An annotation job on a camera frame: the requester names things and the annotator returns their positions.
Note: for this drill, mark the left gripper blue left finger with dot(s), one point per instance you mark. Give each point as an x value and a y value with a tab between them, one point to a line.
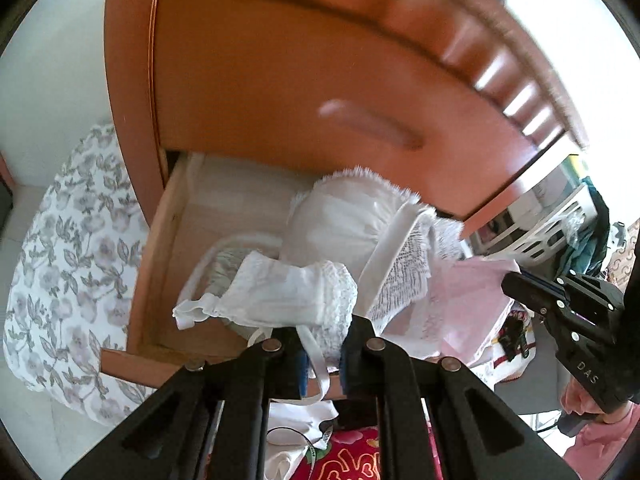
243	389

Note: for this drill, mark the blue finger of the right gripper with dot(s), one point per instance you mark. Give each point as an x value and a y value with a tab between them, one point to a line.
538	294

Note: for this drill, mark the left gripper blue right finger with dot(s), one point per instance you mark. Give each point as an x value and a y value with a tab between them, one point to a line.
374	369

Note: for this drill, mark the white lace underwear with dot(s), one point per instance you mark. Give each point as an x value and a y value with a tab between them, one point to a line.
316	300

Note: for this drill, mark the pale pink garment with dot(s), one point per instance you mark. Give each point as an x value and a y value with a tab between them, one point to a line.
462	311

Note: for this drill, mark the white lace bra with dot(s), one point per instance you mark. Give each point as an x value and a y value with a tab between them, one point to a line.
390	242

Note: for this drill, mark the wooden drawer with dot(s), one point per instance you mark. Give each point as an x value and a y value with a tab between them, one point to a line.
218	339
304	89

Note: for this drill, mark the pink sleeve forearm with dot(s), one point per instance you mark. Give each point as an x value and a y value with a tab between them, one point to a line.
598	443

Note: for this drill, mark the person's right hand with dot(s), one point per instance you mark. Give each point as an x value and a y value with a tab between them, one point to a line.
576	399

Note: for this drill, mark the dark teal hanging clothes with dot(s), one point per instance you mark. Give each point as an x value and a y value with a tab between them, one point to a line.
587	256

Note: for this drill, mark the white cutout shelf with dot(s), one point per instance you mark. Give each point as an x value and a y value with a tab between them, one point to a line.
541	222

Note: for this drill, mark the red floral blanket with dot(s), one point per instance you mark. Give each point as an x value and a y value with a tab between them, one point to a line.
349	455

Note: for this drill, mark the wooden nightstand cabinet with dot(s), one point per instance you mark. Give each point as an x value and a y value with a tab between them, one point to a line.
476	41

